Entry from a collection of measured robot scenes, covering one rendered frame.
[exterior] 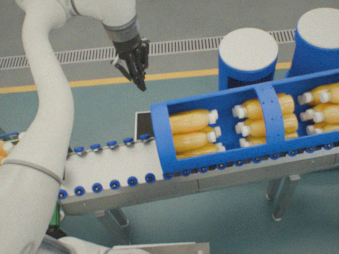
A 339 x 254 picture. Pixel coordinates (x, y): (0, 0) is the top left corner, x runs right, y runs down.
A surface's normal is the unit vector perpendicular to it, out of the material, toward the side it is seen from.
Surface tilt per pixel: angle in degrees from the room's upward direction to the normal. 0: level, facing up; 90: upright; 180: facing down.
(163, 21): 0
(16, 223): 43
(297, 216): 0
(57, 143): 61
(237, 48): 0
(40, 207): 66
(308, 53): 90
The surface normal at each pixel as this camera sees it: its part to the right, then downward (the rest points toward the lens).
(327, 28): -0.11, -0.54
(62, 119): 0.66, -0.41
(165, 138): -0.01, 0.00
